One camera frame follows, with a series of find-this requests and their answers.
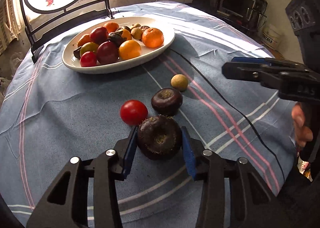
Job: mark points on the mandarin with green stem spot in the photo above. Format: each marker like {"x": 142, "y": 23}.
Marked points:
{"x": 153, "y": 37}

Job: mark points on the smooth dark water chestnut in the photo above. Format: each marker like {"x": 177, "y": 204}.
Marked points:
{"x": 166, "y": 101}

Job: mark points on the dark purple tomato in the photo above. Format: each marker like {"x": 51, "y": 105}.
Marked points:
{"x": 107, "y": 52}

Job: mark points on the wrinkled water chestnut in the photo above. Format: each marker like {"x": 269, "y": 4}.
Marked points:
{"x": 145, "y": 28}

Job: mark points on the black bag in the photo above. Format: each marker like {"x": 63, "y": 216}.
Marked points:
{"x": 202, "y": 1}

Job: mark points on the computer monitor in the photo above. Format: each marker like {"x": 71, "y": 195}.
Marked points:
{"x": 237, "y": 2}

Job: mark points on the large smooth orange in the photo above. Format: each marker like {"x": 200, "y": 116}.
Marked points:
{"x": 130, "y": 49}

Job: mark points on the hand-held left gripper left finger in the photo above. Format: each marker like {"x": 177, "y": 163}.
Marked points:
{"x": 130, "y": 153}

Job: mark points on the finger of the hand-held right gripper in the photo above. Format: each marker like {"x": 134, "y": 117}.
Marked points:
{"x": 250, "y": 59}
{"x": 245, "y": 71}

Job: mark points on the person's right hand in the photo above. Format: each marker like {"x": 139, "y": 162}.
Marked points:
{"x": 298, "y": 123}

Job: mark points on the green yellow unripe tomato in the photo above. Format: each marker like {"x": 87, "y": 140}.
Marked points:
{"x": 89, "y": 46}

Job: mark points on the white oval plate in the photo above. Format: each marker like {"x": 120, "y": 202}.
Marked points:
{"x": 150, "y": 55}

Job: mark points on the large hairy water chestnut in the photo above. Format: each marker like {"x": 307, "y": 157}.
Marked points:
{"x": 159, "y": 138}

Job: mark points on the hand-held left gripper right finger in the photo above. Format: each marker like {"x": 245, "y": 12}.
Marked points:
{"x": 189, "y": 158}

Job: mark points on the checked curtain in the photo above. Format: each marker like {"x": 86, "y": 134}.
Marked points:
{"x": 10, "y": 22}

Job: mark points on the tan longan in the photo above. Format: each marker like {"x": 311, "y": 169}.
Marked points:
{"x": 136, "y": 25}
{"x": 179, "y": 82}
{"x": 136, "y": 33}

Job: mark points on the bright red tomato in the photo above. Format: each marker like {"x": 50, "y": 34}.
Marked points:
{"x": 133, "y": 112}

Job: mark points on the blue striped tablecloth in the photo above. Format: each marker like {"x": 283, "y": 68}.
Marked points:
{"x": 75, "y": 118}

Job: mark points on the small red tomato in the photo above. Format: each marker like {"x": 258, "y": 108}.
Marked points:
{"x": 88, "y": 59}

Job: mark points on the dark red tomato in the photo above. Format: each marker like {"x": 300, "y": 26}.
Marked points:
{"x": 99, "y": 34}

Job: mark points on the white bucket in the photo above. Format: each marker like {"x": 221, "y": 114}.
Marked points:
{"x": 271, "y": 36}

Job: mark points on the floral patterned cloth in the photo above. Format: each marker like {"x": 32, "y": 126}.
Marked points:
{"x": 305, "y": 168}

